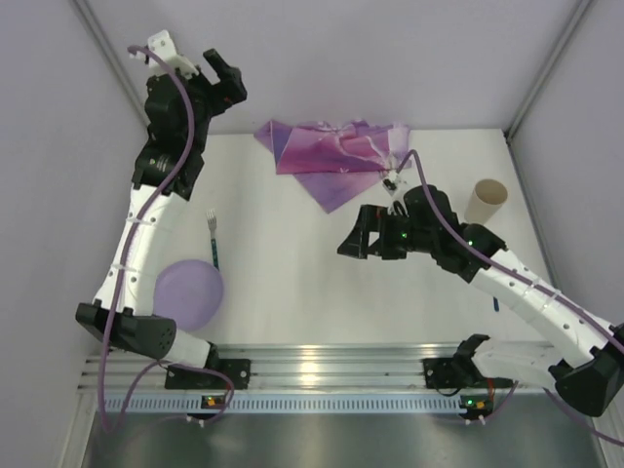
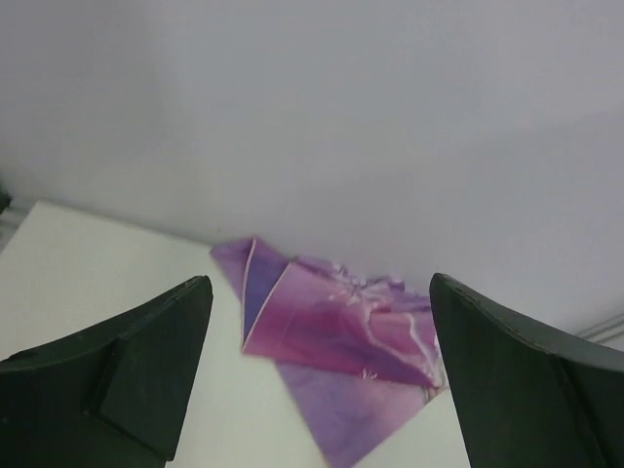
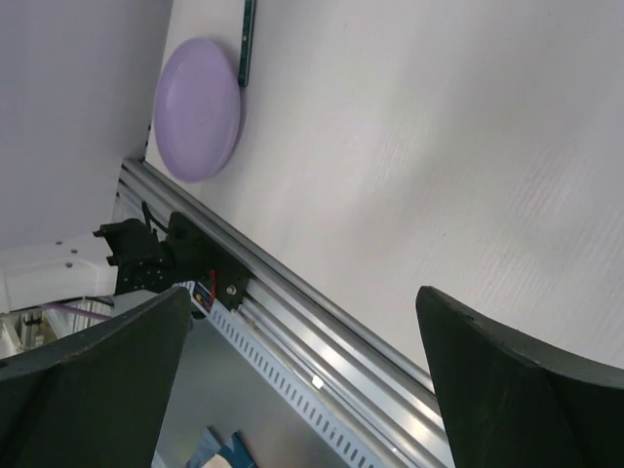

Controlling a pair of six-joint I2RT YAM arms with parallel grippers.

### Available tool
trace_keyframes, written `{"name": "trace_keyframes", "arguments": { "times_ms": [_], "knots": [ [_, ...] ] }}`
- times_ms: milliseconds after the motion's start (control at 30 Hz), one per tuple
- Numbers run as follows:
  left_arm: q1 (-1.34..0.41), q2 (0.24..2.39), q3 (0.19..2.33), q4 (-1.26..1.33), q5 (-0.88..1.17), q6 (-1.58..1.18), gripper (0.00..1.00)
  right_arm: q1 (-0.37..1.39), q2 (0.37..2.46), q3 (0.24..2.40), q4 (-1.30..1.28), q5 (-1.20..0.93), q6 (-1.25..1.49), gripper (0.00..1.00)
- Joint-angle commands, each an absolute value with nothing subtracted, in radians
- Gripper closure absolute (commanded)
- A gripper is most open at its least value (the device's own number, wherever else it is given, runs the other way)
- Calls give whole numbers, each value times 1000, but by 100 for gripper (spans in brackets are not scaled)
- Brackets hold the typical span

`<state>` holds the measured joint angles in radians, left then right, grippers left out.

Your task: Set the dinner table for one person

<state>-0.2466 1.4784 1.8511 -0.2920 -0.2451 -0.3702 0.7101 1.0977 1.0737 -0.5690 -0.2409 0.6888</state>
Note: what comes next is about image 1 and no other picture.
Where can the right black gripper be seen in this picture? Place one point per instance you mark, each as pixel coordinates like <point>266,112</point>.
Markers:
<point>370,233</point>

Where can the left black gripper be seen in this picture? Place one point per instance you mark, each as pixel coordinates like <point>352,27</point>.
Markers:
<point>226,85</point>

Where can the purple printed cloth placemat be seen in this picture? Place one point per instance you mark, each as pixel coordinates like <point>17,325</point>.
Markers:
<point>335,164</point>

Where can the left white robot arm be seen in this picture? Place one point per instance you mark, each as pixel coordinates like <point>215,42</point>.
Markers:
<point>180,106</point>

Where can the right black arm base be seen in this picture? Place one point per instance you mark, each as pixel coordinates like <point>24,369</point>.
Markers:
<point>450,374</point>

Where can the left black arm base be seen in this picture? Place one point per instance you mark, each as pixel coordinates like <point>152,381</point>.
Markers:
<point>228,374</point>

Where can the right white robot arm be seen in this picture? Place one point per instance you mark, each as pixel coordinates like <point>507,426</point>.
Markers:
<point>583,359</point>

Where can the beige paper cup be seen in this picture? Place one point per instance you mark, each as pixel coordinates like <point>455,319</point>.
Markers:
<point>487,197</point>

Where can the lilac plastic plate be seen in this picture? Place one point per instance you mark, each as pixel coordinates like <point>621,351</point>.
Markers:
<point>189,292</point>

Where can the fork with teal handle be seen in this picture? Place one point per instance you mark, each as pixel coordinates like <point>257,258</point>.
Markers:
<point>212,224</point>

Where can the left aluminium frame post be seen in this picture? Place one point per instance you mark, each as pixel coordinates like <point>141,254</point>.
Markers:
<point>111,58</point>

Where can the aluminium frame post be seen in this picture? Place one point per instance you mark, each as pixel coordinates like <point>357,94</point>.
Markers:
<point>111,58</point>
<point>580,11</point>

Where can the aluminium mounting rail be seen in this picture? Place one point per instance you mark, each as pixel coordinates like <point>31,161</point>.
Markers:
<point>290,368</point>

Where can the right aluminium frame post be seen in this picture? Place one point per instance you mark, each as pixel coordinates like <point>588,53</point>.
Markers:
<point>580,11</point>

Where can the slotted grey cable duct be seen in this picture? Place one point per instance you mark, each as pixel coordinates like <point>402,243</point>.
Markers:
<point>299,403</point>

